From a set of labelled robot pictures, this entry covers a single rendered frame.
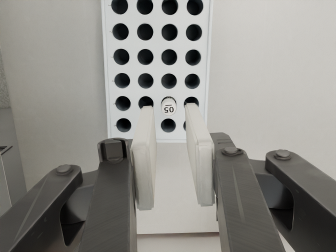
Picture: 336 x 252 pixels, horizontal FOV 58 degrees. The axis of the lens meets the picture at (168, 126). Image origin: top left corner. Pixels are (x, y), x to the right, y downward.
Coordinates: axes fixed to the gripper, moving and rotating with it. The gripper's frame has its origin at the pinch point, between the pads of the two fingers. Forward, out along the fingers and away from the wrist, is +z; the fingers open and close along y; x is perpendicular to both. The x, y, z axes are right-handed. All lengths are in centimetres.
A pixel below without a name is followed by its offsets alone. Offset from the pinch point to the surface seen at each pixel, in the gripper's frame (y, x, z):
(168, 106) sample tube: -0.1, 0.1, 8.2
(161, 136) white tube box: -0.8, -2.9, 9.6
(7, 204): -12.4, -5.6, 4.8
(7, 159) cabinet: -32, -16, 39
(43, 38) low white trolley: -10.7, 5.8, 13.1
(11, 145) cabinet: -34, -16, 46
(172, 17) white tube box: 0.7, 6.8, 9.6
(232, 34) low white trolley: 6.0, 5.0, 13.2
